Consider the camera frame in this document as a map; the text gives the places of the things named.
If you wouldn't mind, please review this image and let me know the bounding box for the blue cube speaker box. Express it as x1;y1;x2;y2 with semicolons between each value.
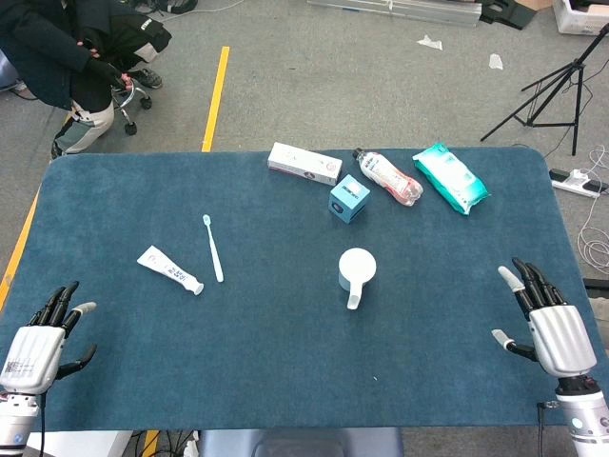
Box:
328;173;371;224

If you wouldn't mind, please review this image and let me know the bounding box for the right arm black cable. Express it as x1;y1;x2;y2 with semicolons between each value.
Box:
536;402;560;457

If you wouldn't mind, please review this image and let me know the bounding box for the aluminium rail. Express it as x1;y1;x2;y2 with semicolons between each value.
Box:
306;0;481;29

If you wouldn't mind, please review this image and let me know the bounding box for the yellow floor tape strip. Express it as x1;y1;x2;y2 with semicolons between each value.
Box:
0;118;73;310
201;46;231;153

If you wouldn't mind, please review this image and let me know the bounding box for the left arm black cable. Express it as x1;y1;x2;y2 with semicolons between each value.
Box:
38;392;48;457

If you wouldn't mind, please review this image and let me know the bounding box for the white toothpaste tube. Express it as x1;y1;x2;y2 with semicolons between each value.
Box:
136;245;205;296

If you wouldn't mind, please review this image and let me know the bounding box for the black metal bracket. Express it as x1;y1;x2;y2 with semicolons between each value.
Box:
479;0;537;31

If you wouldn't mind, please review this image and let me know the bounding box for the light blue plastic mug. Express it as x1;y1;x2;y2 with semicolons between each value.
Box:
338;247;379;311

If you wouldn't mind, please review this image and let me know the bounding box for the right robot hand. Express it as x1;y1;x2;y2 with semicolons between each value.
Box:
491;257;598;380

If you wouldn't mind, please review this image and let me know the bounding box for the white power strip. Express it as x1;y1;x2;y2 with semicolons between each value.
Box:
549;168;609;199

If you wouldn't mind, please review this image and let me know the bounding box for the chrome stool with casters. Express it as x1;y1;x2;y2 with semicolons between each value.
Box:
111;78;153;137

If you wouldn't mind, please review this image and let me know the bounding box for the black tripod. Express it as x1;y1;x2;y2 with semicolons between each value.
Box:
480;21;609;157

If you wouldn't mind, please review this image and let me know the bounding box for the blue table cloth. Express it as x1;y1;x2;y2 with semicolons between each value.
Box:
0;146;609;433

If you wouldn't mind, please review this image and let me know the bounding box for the long white pink box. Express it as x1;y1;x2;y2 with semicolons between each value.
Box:
266;141;344;187

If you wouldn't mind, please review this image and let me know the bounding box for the pink white plastic package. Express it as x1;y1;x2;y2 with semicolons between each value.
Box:
351;148;424;208

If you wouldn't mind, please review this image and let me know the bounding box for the white plastic bin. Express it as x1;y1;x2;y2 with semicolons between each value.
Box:
551;0;609;36

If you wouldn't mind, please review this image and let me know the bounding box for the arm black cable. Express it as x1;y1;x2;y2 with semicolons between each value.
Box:
536;402;560;457
38;392;48;457

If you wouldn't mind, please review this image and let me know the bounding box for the person in black coat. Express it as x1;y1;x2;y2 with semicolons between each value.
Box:
0;0;173;161

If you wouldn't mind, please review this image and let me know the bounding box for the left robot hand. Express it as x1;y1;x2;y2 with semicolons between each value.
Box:
0;280;98;395

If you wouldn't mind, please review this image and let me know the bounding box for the green wet wipes pack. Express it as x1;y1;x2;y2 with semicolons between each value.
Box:
411;143;491;217

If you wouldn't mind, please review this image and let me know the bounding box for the light blue toothbrush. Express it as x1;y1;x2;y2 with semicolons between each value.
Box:
202;214;225;284

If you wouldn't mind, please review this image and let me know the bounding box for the white cable coil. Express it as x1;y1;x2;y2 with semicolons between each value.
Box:
578;145;609;275

